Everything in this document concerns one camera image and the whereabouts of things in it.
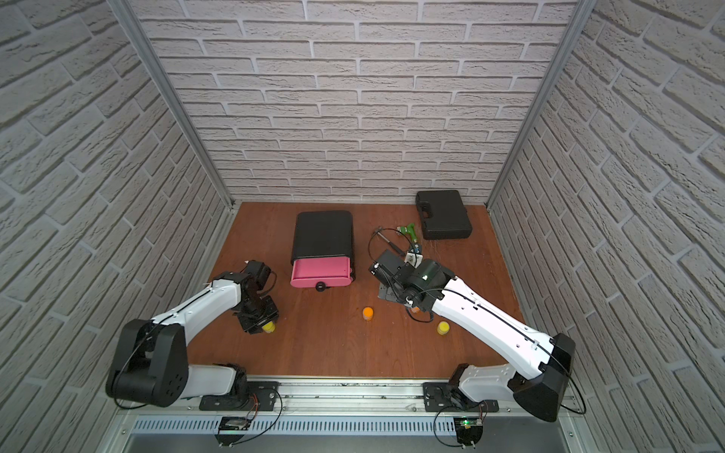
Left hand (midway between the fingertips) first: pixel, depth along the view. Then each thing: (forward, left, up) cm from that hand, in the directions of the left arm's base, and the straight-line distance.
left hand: (275, 317), depth 85 cm
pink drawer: (+10, -17, +12) cm, 23 cm away
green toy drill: (+36, -46, 0) cm, 58 cm away
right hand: (+1, -39, +18) cm, 42 cm away
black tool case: (+44, -61, 0) cm, 75 cm away
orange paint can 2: (+3, -44, -1) cm, 45 cm away
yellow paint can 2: (-4, -52, +1) cm, 52 cm away
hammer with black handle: (+31, -36, 0) cm, 47 cm away
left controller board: (-27, +6, -2) cm, 28 cm away
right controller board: (-29, -55, -2) cm, 62 cm away
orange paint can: (+1, -29, 0) cm, 29 cm away
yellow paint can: (-4, +1, +1) cm, 4 cm away
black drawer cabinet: (+16, -15, +14) cm, 26 cm away
